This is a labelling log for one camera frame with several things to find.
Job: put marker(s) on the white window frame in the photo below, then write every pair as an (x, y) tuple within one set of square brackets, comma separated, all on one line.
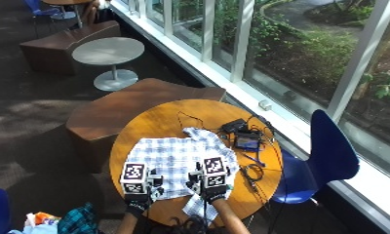
[(242, 39)]

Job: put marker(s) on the large brown wooden bench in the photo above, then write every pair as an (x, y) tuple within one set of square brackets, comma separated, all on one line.
[(117, 110)]

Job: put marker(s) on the small brown wooden bench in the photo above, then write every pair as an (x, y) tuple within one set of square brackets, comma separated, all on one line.
[(56, 45)]

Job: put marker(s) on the grey round pedestal table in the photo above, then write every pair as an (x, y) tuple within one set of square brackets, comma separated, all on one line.
[(108, 52)]

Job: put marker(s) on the blue white plaid shirt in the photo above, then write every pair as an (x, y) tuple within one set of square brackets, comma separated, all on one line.
[(175, 156)]

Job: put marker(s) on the person's left hand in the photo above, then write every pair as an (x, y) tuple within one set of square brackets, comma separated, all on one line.
[(137, 203)]

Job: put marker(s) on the blue pen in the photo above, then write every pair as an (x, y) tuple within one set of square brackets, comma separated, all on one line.
[(254, 160)]

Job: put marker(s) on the white marker cube right glove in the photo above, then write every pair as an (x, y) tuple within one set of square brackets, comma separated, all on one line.
[(214, 171)]

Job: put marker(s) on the black device with blue screen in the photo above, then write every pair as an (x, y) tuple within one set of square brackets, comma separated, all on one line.
[(247, 141)]

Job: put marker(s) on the orange and white clothes pile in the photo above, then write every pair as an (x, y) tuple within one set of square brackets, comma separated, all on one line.
[(41, 222)]

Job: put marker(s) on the round wooden work table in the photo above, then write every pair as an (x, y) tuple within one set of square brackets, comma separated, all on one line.
[(159, 120)]

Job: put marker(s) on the white marker cube left glove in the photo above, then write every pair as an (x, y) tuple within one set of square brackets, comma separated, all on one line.
[(133, 177)]

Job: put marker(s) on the teal plaid garment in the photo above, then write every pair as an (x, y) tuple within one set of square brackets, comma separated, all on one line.
[(78, 221)]

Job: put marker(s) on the person's right hand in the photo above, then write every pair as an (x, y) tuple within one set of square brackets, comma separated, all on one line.
[(214, 194)]

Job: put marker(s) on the white marker cube glove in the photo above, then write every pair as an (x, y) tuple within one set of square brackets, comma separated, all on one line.
[(214, 171), (133, 177)]

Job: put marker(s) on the black adapter box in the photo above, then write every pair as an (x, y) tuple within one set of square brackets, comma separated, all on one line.
[(234, 125)]

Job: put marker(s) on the small white sill box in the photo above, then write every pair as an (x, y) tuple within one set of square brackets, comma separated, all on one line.
[(264, 105)]

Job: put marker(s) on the wooden round pedestal table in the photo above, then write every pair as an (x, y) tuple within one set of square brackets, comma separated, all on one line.
[(69, 3)]

